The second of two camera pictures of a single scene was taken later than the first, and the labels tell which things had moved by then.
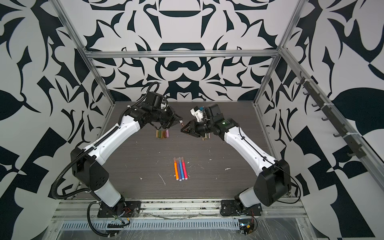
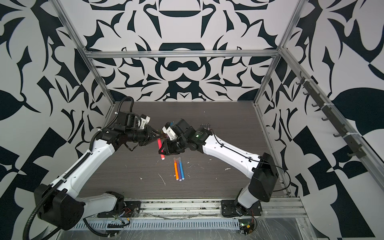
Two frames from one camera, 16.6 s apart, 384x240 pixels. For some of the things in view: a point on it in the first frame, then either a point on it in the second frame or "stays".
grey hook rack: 357,150 stays
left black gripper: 173,117 to 149,134
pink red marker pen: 184,168 to 160,145
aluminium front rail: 182,209 stays
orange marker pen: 176,175 stays
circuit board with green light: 246,226 stays
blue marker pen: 181,168 stays
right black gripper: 195,130 to 168,147
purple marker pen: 180,177 stays
